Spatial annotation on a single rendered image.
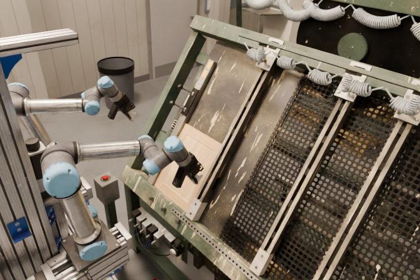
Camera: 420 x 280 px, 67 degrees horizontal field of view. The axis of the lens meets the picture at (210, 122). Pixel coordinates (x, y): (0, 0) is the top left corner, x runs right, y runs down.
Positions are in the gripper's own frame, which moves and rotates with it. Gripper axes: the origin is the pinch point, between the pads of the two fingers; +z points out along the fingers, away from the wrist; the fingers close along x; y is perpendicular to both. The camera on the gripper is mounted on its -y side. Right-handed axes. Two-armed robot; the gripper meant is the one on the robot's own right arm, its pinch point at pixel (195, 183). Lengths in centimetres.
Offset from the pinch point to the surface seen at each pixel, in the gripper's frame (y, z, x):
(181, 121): 29, 18, 55
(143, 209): -29, 50, 50
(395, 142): 74, 3, -63
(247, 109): 54, 4, 12
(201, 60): 71, 4, 72
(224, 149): 29.8, 17.7, 14.1
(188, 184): 2.2, 35.1, 27.3
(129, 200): -33, 61, 75
